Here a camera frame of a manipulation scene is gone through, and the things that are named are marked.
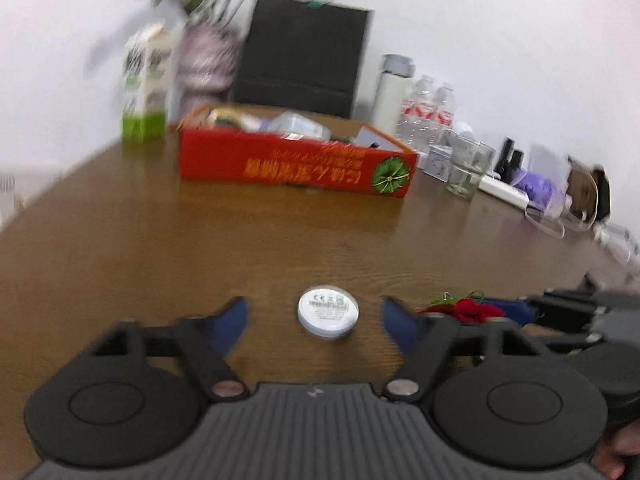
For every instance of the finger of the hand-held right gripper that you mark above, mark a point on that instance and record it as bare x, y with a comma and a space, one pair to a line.
590, 296
520, 310

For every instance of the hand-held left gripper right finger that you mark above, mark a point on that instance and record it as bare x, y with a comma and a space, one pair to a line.
400, 325

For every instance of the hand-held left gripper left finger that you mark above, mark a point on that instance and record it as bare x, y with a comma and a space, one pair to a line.
232, 322

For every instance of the red plush flower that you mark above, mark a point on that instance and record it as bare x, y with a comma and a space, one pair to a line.
470, 310

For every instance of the white round cap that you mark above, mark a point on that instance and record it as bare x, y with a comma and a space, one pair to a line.
327, 310

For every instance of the red cardboard box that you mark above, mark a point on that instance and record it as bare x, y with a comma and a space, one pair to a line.
225, 160

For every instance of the brown wooden desktop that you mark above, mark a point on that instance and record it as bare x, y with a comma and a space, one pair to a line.
200, 250

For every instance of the person's right hand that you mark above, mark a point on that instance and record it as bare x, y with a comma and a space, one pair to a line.
622, 455

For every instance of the brown cardboard holder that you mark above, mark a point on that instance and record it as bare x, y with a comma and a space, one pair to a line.
582, 185

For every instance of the clear bag with purple item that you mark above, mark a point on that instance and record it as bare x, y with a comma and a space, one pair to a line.
537, 187

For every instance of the white power strip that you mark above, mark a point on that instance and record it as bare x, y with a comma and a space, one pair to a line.
500, 190

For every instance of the clear glass cup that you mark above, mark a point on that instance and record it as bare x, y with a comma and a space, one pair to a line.
467, 180

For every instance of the small black bottle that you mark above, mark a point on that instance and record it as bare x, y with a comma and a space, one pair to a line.
517, 165

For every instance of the slim black bottle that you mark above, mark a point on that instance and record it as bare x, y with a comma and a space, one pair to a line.
506, 157

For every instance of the small white tin box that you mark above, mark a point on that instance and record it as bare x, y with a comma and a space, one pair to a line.
439, 162

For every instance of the white round device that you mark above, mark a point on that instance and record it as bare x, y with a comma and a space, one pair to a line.
465, 129

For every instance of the yellow white plush toy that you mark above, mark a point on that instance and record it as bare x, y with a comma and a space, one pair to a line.
225, 117

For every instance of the clear water bottle red label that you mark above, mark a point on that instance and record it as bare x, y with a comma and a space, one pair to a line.
446, 107
417, 115

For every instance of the white thermos bottle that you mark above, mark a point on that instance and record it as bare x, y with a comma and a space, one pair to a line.
390, 100

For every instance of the white green milk carton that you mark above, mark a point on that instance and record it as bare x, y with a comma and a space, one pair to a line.
145, 90

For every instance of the purple ceramic vase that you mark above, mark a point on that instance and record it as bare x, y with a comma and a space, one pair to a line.
207, 65

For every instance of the black paper bag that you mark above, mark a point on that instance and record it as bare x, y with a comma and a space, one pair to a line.
300, 50

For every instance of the green binder clip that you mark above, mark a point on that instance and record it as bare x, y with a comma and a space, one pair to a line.
314, 5

